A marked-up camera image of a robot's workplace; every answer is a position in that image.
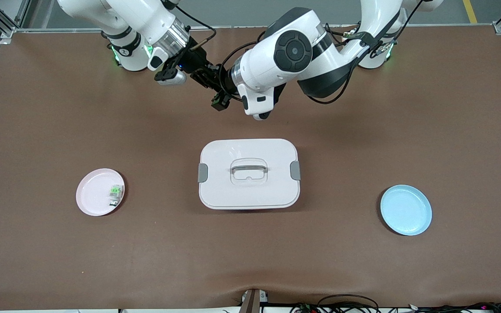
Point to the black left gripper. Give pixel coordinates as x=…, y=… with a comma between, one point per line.
x=227, y=88

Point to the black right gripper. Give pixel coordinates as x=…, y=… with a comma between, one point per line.
x=197, y=63

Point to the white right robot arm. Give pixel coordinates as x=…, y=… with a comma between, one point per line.
x=146, y=17

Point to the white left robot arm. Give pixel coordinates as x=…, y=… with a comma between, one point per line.
x=268, y=65

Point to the grey box latch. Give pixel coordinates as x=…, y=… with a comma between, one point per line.
x=202, y=173
x=295, y=170

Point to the white lidded storage box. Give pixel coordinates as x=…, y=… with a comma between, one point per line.
x=250, y=191

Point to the brown table mat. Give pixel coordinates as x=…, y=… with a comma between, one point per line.
x=250, y=243

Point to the pink plate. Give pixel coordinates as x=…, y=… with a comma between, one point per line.
x=91, y=193

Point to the light blue plate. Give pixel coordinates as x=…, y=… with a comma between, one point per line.
x=405, y=210

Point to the silver table edge rail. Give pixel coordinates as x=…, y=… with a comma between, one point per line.
x=59, y=30

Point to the green push button switch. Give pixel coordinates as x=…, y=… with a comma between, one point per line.
x=116, y=190

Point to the brown camera mount post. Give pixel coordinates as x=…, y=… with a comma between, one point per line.
x=250, y=302

